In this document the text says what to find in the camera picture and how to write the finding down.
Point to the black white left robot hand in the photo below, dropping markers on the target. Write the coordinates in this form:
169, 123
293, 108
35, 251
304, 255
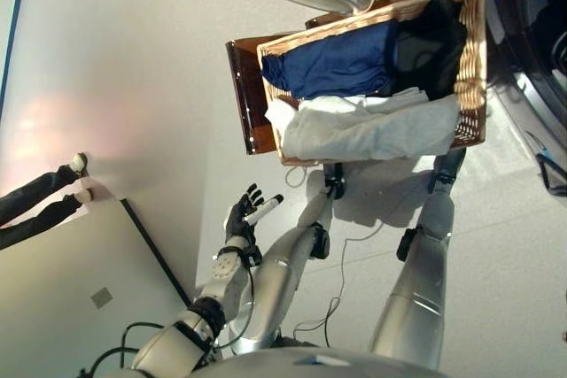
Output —
237, 223

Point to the navy blue garment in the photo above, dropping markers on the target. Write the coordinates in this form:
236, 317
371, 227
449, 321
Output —
332, 64

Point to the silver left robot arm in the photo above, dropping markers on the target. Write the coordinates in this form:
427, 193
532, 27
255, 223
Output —
223, 278

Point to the grey stacked washing machine tower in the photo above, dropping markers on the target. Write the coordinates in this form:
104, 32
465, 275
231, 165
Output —
496, 19

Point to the silver left robot leg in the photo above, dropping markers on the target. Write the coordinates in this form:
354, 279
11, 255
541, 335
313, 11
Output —
279, 280

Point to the white garment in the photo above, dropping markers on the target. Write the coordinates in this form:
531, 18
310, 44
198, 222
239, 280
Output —
354, 130

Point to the square grey floor outlet plate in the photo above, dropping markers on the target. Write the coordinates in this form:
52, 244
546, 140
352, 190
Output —
101, 297

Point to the silver robot torso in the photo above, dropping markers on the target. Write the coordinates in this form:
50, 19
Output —
310, 364

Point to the black garment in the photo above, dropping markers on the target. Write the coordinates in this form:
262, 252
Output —
434, 50

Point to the rectangular wicker laundry basket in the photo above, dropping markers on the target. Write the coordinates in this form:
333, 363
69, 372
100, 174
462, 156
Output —
474, 64

